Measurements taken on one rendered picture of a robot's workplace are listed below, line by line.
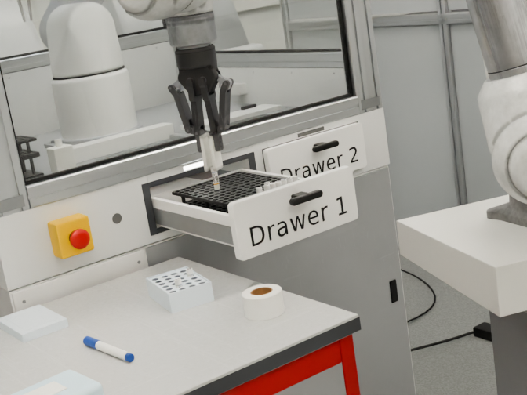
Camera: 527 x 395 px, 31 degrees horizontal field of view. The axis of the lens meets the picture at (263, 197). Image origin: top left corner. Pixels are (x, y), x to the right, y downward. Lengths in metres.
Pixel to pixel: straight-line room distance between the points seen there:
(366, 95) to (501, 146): 0.96
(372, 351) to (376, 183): 0.44
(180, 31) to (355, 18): 0.68
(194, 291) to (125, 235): 0.32
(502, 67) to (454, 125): 2.33
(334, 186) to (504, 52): 0.54
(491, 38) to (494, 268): 0.35
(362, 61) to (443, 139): 1.57
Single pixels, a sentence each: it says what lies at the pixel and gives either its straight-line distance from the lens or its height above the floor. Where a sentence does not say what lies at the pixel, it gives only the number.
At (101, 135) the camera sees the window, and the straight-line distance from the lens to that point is 1.96.
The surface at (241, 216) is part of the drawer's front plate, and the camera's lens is 1.72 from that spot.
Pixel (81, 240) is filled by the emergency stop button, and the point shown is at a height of 0.87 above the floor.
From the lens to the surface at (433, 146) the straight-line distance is 3.91.
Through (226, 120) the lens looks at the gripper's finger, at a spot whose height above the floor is 1.06.
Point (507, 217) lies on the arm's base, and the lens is 1.72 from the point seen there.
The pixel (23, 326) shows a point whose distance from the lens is 1.76.
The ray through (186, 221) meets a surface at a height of 0.86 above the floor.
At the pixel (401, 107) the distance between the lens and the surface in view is 3.99.
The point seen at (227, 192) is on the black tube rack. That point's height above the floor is 0.90.
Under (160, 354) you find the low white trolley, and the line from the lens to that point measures 1.55.
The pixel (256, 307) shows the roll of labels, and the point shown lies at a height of 0.78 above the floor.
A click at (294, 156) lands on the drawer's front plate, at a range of 2.18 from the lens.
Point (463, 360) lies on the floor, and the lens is 3.17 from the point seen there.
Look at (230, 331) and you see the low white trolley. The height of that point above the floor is 0.76.
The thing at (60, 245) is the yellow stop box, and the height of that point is 0.87.
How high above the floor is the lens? 1.35
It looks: 14 degrees down
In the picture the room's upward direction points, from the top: 9 degrees counter-clockwise
